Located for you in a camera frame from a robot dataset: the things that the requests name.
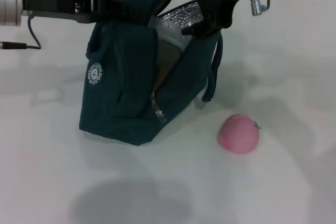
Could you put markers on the clear plastic food container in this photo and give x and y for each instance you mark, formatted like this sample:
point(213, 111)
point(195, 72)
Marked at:
point(170, 41)

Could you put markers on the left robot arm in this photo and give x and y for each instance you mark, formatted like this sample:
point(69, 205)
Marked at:
point(9, 1)

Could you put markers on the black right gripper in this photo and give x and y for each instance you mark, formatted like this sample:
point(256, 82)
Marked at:
point(218, 11)

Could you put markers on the dark teal insulated lunch bag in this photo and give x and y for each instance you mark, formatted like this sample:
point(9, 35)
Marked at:
point(126, 82)

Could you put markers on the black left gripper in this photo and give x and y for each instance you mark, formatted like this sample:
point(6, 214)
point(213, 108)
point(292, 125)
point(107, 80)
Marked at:
point(57, 5)

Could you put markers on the pink toy peach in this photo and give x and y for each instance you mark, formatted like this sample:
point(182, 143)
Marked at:
point(237, 134)

